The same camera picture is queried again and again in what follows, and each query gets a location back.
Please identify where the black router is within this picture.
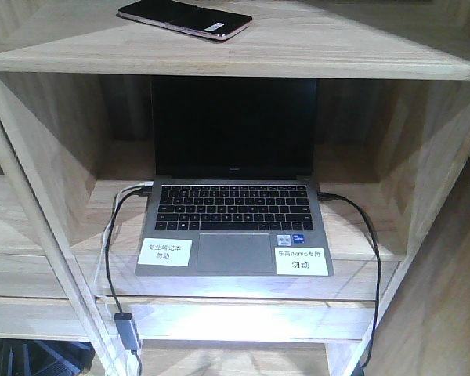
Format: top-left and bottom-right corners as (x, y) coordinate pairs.
(0, 339), (95, 376)

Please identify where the black laptop cable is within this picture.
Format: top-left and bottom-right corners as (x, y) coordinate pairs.
(316, 191), (385, 376)
(104, 186), (154, 376)

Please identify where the wooden desk shelf unit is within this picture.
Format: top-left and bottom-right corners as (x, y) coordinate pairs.
(0, 1), (470, 375)

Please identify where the black laptop cable right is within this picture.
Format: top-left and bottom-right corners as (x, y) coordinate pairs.
(316, 191), (385, 376)

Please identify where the black smartphone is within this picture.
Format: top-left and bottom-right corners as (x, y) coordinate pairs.
(117, 1), (252, 42)

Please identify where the black laptop cable left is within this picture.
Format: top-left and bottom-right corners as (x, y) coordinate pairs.
(104, 186), (154, 376)

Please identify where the white paper label left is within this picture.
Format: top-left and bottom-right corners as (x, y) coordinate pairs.
(137, 238), (192, 267)

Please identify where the silver laptop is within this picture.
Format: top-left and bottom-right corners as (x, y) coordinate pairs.
(135, 76), (334, 277)

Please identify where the grey cable adapter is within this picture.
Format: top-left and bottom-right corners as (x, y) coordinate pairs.
(113, 313), (141, 352)

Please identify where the white laptop cable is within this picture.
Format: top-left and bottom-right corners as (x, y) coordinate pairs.
(92, 180), (154, 376)

